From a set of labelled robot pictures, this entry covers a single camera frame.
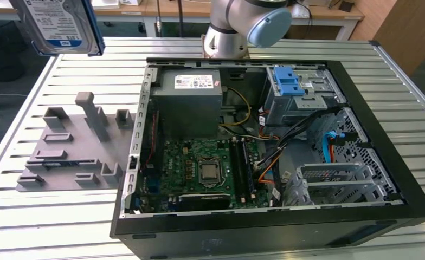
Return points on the hard disk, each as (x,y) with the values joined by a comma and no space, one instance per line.
(59,27)

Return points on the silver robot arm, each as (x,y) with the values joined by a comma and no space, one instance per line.
(223,40)

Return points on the metal disk bay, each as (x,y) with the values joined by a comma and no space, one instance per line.
(302,189)

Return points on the grey power supply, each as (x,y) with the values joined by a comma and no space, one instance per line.
(183,113)

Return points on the CPU socket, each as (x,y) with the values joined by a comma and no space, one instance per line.
(210,159)

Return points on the green motherboard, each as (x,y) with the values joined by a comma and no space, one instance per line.
(180,162)

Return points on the silver CPU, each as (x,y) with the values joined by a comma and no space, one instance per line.
(210,172)

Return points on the black RAM stick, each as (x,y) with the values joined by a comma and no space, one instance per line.
(248,173)

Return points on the black graphics card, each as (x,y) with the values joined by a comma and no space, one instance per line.
(203,201)

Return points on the metal drive cage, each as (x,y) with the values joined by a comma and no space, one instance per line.
(307,108)

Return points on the blue drive latch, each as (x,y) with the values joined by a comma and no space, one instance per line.
(288,81)

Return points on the grey parts rack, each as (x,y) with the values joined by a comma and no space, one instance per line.
(83,151)

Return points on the black PC case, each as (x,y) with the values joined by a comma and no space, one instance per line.
(234,233)

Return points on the dark blue RAM stick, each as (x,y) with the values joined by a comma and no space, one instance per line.
(59,164)

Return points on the long wooden desk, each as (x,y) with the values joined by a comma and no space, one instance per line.
(132,12)

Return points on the flat white box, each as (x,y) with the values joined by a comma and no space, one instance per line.
(131,2)

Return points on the small wooden desk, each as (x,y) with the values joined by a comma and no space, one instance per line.
(335,13)

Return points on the wooden cabinet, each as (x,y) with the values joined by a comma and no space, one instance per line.
(408,32)

